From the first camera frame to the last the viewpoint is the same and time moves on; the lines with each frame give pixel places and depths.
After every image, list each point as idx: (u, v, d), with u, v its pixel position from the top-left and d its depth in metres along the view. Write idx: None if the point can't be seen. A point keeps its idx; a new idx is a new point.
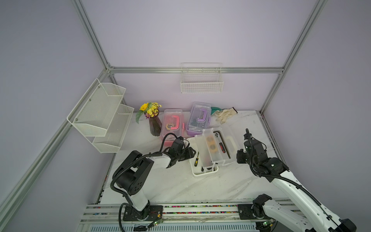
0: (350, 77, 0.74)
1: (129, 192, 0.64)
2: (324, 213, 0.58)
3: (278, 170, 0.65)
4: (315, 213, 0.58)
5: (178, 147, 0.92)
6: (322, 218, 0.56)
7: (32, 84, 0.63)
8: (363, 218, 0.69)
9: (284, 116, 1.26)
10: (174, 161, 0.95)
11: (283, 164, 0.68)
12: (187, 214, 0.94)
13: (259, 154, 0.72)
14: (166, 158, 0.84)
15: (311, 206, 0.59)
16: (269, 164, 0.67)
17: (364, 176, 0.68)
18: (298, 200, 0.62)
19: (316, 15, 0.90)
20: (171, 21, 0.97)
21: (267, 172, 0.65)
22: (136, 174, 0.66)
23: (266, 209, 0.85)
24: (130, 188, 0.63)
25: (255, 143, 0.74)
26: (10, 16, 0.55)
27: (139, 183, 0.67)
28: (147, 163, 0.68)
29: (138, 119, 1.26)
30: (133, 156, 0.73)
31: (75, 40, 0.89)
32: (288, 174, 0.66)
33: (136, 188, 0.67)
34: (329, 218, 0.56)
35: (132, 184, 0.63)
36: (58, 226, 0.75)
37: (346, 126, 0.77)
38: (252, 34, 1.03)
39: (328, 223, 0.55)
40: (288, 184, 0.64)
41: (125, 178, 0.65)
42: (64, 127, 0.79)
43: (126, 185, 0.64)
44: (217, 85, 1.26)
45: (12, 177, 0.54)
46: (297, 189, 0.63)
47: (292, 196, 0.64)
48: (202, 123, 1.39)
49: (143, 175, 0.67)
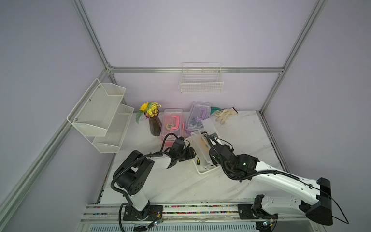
0: (350, 77, 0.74)
1: (129, 192, 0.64)
2: (305, 184, 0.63)
3: (251, 166, 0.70)
4: (300, 189, 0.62)
5: (178, 148, 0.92)
6: (306, 190, 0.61)
7: (32, 84, 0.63)
8: (365, 218, 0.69)
9: (284, 116, 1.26)
10: (175, 161, 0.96)
11: (252, 157, 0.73)
12: (187, 214, 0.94)
13: (228, 159, 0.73)
14: (166, 158, 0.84)
15: (294, 183, 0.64)
16: (241, 165, 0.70)
17: (365, 176, 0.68)
18: (283, 184, 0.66)
19: (316, 14, 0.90)
20: (171, 21, 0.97)
21: (244, 174, 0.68)
22: (137, 174, 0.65)
23: (267, 210, 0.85)
24: (130, 188, 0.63)
25: (221, 149, 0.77)
26: (10, 16, 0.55)
27: (139, 183, 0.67)
28: (148, 163, 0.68)
29: (138, 120, 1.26)
30: (134, 156, 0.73)
31: (75, 40, 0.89)
32: (261, 165, 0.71)
33: (137, 188, 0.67)
34: (311, 187, 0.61)
35: (132, 183, 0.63)
36: (58, 226, 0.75)
37: (346, 126, 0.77)
38: (252, 34, 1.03)
39: (312, 192, 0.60)
40: (267, 175, 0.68)
41: (126, 178, 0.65)
42: (64, 127, 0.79)
43: (126, 185, 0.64)
44: (216, 85, 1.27)
45: (11, 178, 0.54)
46: (275, 175, 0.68)
47: (277, 183, 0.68)
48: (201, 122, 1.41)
49: (144, 175, 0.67)
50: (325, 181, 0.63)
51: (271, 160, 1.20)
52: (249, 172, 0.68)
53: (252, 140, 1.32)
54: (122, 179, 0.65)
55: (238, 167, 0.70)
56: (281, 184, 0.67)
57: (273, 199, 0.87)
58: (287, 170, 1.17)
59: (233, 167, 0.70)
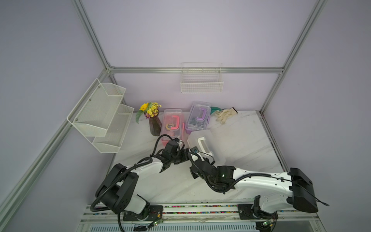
0: (350, 77, 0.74)
1: (113, 210, 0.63)
2: (278, 180, 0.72)
3: (230, 177, 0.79)
4: (274, 184, 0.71)
5: (171, 150, 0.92)
6: (280, 184, 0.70)
7: (32, 84, 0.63)
8: (366, 218, 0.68)
9: (285, 116, 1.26)
10: (167, 164, 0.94)
11: (230, 166, 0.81)
12: (187, 214, 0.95)
13: (211, 173, 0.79)
14: (157, 164, 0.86)
15: (268, 180, 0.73)
16: (222, 177, 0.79)
17: (365, 176, 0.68)
18: (259, 183, 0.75)
19: (316, 14, 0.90)
20: (171, 22, 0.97)
21: (226, 185, 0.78)
22: (121, 191, 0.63)
23: (265, 210, 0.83)
24: (115, 207, 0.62)
25: (202, 165, 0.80)
26: (10, 15, 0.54)
27: (125, 200, 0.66)
28: (132, 178, 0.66)
29: (138, 120, 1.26)
30: (116, 171, 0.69)
31: (75, 40, 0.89)
32: (237, 172, 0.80)
33: (122, 205, 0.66)
34: (283, 180, 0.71)
35: (117, 202, 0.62)
36: (58, 226, 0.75)
37: (345, 125, 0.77)
38: (252, 34, 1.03)
39: (285, 184, 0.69)
40: (244, 180, 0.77)
41: (110, 196, 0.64)
42: (64, 127, 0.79)
43: (111, 203, 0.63)
44: (217, 85, 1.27)
45: (11, 178, 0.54)
46: (250, 178, 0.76)
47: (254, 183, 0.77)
48: (201, 123, 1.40)
49: (128, 192, 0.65)
50: (295, 170, 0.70)
51: (271, 160, 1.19)
52: (229, 183, 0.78)
53: (252, 140, 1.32)
54: (106, 197, 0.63)
55: (221, 180, 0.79)
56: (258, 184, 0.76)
57: (268, 197, 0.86)
58: (287, 170, 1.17)
59: (216, 181, 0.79)
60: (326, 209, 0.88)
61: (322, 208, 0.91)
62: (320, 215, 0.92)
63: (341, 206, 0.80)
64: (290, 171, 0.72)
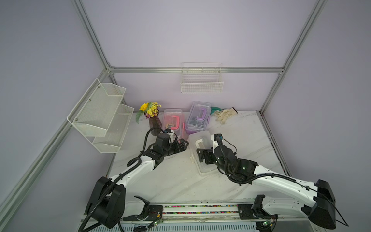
0: (350, 77, 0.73)
1: (107, 224, 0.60)
2: (303, 186, 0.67)
3: (250, 170, 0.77)
4: (297, 190, 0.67)
5: (162, 143, 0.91)
6: (304, 192, 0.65)
7: (32, 84, 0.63)
8: (366, 218, 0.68)
9: (284, 116, 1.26)
10: (160, 158, 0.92)
11: (251, 162, 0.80)
12: (187, 214, 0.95)
13: (232, 162, 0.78)
14: (149, 162, 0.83)
15: (292, 185, 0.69)
16: (242, 169, 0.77)
17: (364, 176, 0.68)
18: (281, 186, 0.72)
19: (316, 14, 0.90)
20: (170, 22, 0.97)
21: (244, 178, 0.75)
22: (109, 206, 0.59)
23: (267, 210, 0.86)
24: (107, 221, 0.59)
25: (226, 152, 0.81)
26: (10, 16, 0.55)
27: (118, 212, 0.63)
28: (118, 191, 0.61)
29: (138, 120, 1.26)
30: (100, 186, 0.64)
31: (75, 40, 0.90)
32: (259, 169, 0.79)
33: (116, 216, 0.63)
34: (308, 189, 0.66)
35: (108, 216, 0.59)
36: (58, 226, 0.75)
37: (345, 125, 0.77)
38: (252, 34, 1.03)
39: (309, 193, 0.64)
40: (265, 178, 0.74)
41: (102, 210, 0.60)
42: (64, 128, 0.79)
43: (104, 218, 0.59)
44: (217, 85, 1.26)
45: (12, 177, 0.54)
46: (273, 178, 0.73)
47: (275, 185, 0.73)
48: (202, 123, 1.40)
49: (118, 205, 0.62)
50: (323, 183, 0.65)
51: (271, 160, 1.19)
52: (248, 176, 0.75)
53: (252, 140, 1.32)
54: (98, 212, 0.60)
55: (240, 171, 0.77)
56: (279, 186, 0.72)
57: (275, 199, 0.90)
58: (287, 170, 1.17)
59: (234, 170, 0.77)
60: None
61: None
62: None
63: (341, 206, 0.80)
64: (317, 182, 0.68)
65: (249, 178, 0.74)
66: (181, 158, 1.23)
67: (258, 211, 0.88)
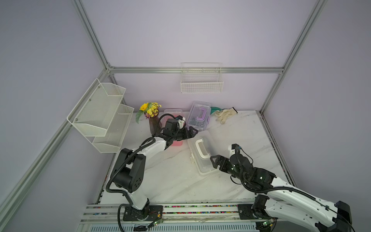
0: (350, 77, 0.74)
1: (129, 189, 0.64)
2: (322, 205, 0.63)
3: (268, 181, 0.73)
4: (315, 209, 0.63)
5: (172, 126, 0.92)
6: (323, 211, 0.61)
7: (32, 84, 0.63)
8: (367, 218, 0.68)
9: (284, 116, 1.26)
10: (171, 140, 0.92)
11: (270, 172, 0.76)
12: (187, 214, 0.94)
13: (248, 170, 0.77)
14: (161, 141, 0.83)
15: (310, 203, 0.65)
16: (258, 179, 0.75)
17: (364, 176, 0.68)
18: (298, 202, 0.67)
19: (316, 14, 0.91)
20: (171, 21, 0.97)
21: (261, 187, 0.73)
22: (132, 171, 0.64)
23: (271, 214, 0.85)
24: (130, 185, 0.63)
25: (242, 160, 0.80)
26: (10, 16, 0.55)
27: (138, 179, 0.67)
28: (139, 159, 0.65)
29: (138, 120, 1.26)
30: (123, 155, 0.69)
31: (75, 40, 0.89)
32: (277, 181, 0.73)
33: (136, 184, 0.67)
34: (328, 209, 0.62)
35: (131, 181, 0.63)
36: (58, 226, 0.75)
37: (345, 125, 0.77)
38: (252, 34, 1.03)
39: (329, 213, 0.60)
40: (282, 191, 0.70)
41: (124, 176, 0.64)
42: (64, 127, 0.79)
43: (127, 183, 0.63)
44: (217, 85, 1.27)
45: (11, 177, 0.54)
46: (291, 193, 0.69)
47: (292, 200, 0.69)
48: (202, 123, 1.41)
49: (140, 171, 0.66)
50: (344, 205, 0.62)
51: (271, 160, 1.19)
52: (264, 186, 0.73)
53: (252, 140, 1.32)
54: (121, 178, 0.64)
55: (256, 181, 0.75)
56: (296, 201, 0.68)
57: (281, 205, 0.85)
58: (287, 170, 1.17)
59: (249, 179, 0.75)
60: None
61: None
62: None
63: None
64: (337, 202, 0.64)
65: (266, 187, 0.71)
66: (181, 158, 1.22)
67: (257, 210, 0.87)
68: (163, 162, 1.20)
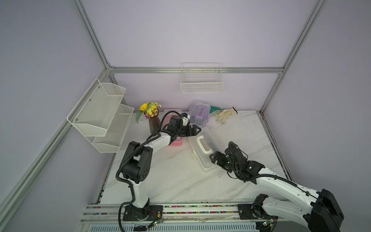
0: (350, 77, 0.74)
1: (137, 179, 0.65)
2: (303, 191, 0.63)
3: (257, 170, 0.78)
4: (295, 194, 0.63)
5: (176, 123, 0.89)
6: (303, 196, 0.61)
7: (32, 84, 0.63)
8: (367, 218, 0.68)
9: (284, 115, 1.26)
10: (175, 136, 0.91)
11: (260, 164, 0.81)
12: (187, 214, 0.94)
13: (240, 161, 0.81)
14: (165, 137, 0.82)
15: (291, 189, 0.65)
16: (249, 168, 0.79)
17: (365, 176, 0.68)
18: (282, 189, 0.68)
19: (316, 14, 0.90)
20: (171, 21, 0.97)
21: (249, 176, 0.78)
22: (140, 162, 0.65)
23: (265, 209, 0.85)
24: (138, 176, 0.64)
25: (235, 151, 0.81)
26: (10, 16, 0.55)
27: (146, 170, 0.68)
28: (148, 150, 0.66)
29: (138, 120, 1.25)
30: (132, 147, 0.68)
31: (75, 40, 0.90)
32: (264, 170, 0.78)
33: (144, 175, 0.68)
34: (308, 195, 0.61)
35: (139, 171, 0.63)
36: (58, 226, 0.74)
37: (345, 125, 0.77)
38: (252, 34, 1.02)
39: (308, 198, 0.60)
40: (267, 178, 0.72)
41: (132, 167, 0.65)
42: (64, 127, 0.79)
43: (135, 174, 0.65)
44: (217, 85, 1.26)
45: (11, 177, 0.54)
46: (275, 180, 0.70)
47: (277, 187, 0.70)
48: (201, 120, 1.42)
49: (148, 163, 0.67)
50: (326, 192, 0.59)
51: (271, 160, 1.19)
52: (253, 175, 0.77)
53: (252, 140, 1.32)
54: (128, 169, 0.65)
55: (246, 170, 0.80)
56: (280, 189, 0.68)
57: (277, 201, 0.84)
58: (287, 170, 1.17)
59: (241, 169, 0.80)
60: None
61: None
62: None
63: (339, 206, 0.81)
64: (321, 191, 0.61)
65: (254, 175, 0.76)
66: (181, 158, 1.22)
67: (256, 208, 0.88)
68: (163, 162, 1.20)
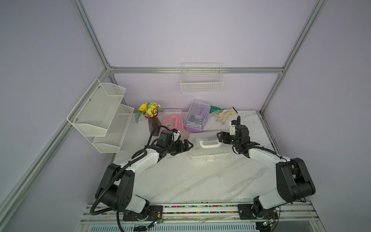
0: (350, 77, 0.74)
1: (116, 209, 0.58)
2: (278, 156, 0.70)
3: (254, 144, 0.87)
4: (270, 157, 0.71)
5: (166, 138, 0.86)
6: (276, 159, 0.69)
7: (32, 84, 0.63)
8: (364, 218, 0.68)
9: (284, 115, 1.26)
10: (164, 152, 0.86)
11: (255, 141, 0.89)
12: (187, 214, 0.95)
13: (243, 137, 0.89)
14: (153, 154, 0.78)
15: (268, 154, 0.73)
16: (247, 144, 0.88)
17: (364, 177, 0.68)
18: (263, 156, 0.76)
19: (316, 14, 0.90)
20: (170, 21, 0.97)
21: (243, 148, 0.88)
22: (120, 189, 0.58)
23: (262, 201, 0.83)
24: (117, 205, 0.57)
25: (243, 128, 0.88)
26: (10, 16, 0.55)
27: (127, 197, 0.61)
28: (128, 175, 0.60)
29: (138, 120, 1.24)
30: (111, 171, 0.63)
31: (75, 40, 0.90)
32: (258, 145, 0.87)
33: (125, 203, 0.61)
34: (281, 158, 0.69)
35: (118, 200, 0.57)
36: (58, 225, 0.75)
37: (344, 125, 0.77)
38: (252, 34, 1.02)
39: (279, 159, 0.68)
40: (257, 150, 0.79)
41: (110, 195, 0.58)
42: (63, 127, 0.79)
43: (113, 203, 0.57)
44: (217, 85, 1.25)
45: (11, 178, 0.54)
46: (262, 150, 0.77)
47: (261, 156, 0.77)
48: (200, 120, 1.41)
49: (128, 189, 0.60)
50: (299, 161, 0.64)
51: None
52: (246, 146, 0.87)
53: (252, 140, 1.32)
54: (106, 198, 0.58)
55: (244, 145, 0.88)
56: (263, 156, 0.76)
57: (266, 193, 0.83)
58: None
59: (240, 143, 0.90)
60: (326, 210, 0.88)
61: (323, 208, 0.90)
62: (320, 214, 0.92)
63: (338, 205, 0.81)
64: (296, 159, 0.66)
65: (248, 147, 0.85)
66: (181, 158, 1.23)
67: (256, 204, 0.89)
68: (163, 162, 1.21)
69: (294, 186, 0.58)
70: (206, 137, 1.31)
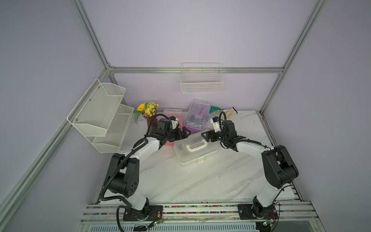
0: (350, 77, 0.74)
1: (125, 195, 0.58)
2: (263, 146, 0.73)
3: (240, 137, 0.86)
4: (256, 148, 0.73)
5: (164, 125, 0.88)
6: (261, 148, 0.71)
7: (32, 84, 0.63)
8: (364, 218, 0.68)
9: (284, 115, 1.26)
10: (164, 139, 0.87)
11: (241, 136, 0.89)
12: (187, 214, 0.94)
13: (230, 133, 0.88)
14: (154, 141, 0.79)
15: (254, 144, 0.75)
16: (233, 139, 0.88)
17: (364, 177, 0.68)
18: (250, 148, 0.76)
19: (315, 14, 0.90)
20: (170, 22, 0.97)
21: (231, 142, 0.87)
22: (127, 175, 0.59)
23: (261, 201, 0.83)
24: (126, 190, 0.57)
25: (229, 123, 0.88)
26: (10, 16, 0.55)
27: (135, 183, 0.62)
28: (133, 163, 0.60)
29: (137, 120, 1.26)
30: (116, 160, 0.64)
31: (75, 40, 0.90)
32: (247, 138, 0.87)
33: (133, 188, 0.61)
34: (266, 147, 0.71)
35: (126, 185, 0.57)
36: (58, 225, 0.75)
37: (344, 125, 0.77)
38: (252, 34, 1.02)
39: (264, 148, 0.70)
40: (244, 142, 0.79)
41: (119, 182, 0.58)
42: (63, 127, 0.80)
43: (122, 189, 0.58)
44: (217, 85, 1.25)
45: (11, 178, 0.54)
46: (248, 142, 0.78)
47: (249, 149, 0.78)
48: (200, 120, 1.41)
49: (135, 175, 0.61)
50: (281, 148, 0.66)
51: None
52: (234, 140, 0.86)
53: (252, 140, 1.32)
54: (114, 185, 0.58)
55: (232, 139, 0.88)
56: (249, 148, 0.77)
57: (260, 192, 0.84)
58: None
59: (228, 138, 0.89)
60: (326, 210, 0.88)
61: (322, 208, 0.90)
62: (320, 214, 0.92)
63: (338, 205, 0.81)
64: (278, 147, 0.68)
65: (235, 140, 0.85)
66: None
67: (256, 205, 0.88)
68: (163, 162, 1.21)
69: (281, 171, 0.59)
70: (192, 140, 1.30)
